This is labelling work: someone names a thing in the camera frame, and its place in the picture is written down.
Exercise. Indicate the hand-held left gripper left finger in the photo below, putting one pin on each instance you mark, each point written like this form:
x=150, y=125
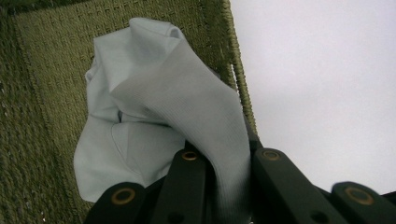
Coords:
x=193, y=146

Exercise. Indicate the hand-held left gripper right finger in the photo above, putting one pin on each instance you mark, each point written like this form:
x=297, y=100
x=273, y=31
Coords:
x=254, y=142

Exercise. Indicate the white cloth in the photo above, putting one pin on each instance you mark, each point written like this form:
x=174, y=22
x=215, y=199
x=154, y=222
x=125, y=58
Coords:
x=174, y=93

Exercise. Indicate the green woven basket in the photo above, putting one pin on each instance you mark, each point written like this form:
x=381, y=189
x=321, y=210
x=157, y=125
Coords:
x=46, y=93

